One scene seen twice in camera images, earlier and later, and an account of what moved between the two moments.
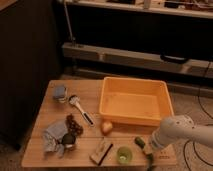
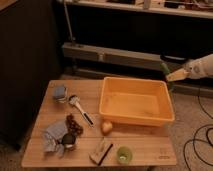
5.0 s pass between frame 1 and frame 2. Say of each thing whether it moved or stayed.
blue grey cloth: stayed
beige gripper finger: moved
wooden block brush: stayed
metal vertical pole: stayed
